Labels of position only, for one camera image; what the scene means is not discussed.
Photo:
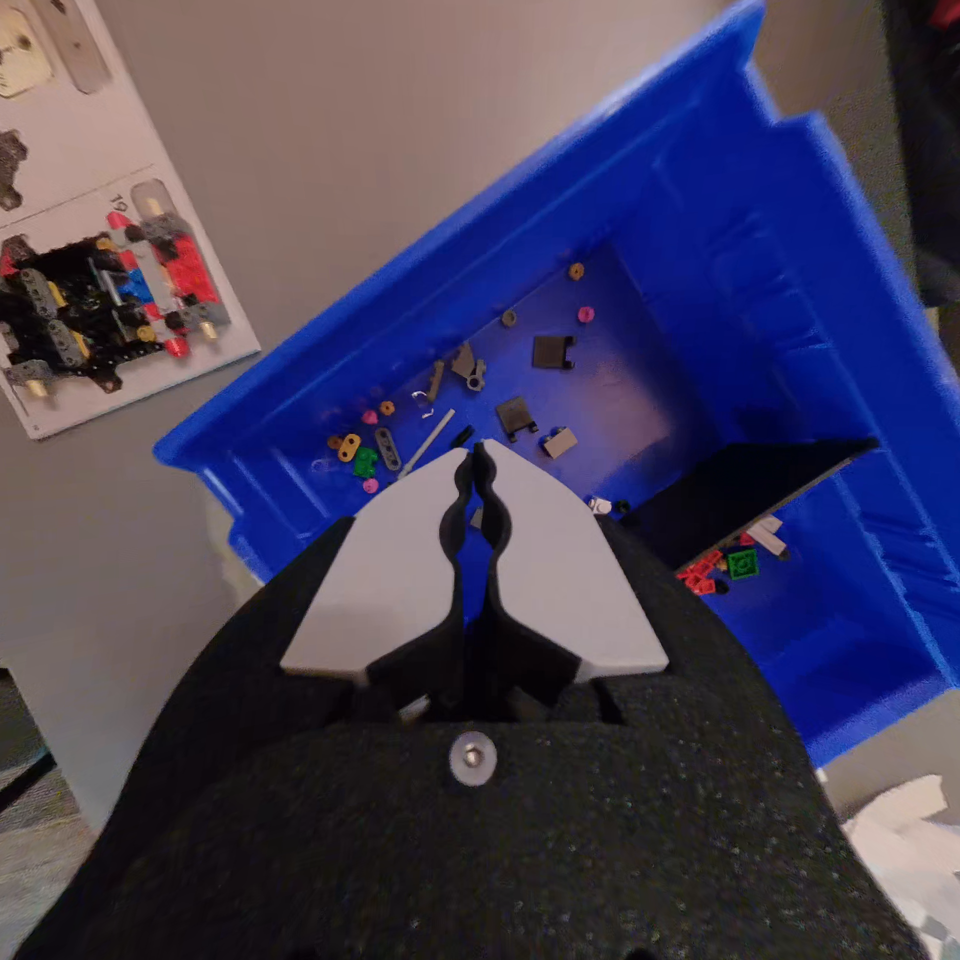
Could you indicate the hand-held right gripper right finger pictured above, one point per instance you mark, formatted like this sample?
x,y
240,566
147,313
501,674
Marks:
x,y
570,585

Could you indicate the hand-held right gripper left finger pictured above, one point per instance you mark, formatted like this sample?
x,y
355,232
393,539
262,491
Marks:
x,y
382,577

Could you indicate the small lego pieces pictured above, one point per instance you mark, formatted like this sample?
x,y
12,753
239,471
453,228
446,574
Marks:
x,y
553,352
742,564

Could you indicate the black and red lego model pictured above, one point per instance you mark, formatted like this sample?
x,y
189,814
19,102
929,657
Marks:
x,y
97,300

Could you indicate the blue plastic bin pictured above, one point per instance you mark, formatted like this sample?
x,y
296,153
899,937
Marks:
x,y
750,225

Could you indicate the lego instruction booklet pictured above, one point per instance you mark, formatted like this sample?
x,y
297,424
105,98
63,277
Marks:
x,y
82,150

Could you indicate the black bin divider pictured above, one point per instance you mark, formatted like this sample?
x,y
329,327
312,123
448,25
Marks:
x,y
735,487

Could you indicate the white crumpled plastic bag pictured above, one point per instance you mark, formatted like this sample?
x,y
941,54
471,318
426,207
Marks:
x,y
900,832

